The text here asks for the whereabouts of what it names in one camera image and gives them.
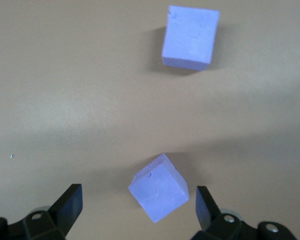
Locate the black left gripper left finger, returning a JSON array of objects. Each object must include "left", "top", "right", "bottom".
[{"left": 0, "top": 183, "right": 84, "bottom": 240}]

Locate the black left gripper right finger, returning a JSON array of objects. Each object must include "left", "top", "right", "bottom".
[{"left": 191, "top": 185, "right": 298, "bottom": 240}]

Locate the purple foam cube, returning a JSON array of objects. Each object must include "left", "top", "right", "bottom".
[
  {"left": 128, "top": 152, "right": 190, "bottom": 224},
  {"left": 161, "top": 4, "right": 221, "bottom": 72}
]

